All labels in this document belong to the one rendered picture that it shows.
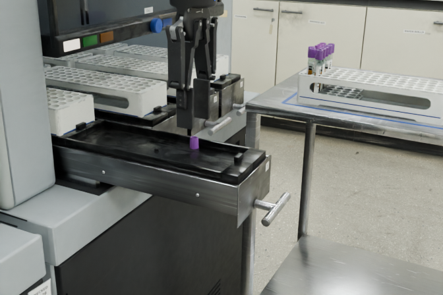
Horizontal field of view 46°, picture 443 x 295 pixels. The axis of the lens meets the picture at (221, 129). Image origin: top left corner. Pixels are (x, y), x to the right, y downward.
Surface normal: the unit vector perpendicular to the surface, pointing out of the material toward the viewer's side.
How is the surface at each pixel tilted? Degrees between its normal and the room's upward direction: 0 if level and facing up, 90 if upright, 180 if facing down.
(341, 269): 0
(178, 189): 90
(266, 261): 0
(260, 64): 90
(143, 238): 90
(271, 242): 0
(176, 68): 89
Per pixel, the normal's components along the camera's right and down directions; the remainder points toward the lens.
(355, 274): 0.02, -0.94
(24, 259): 0.90, 0.16
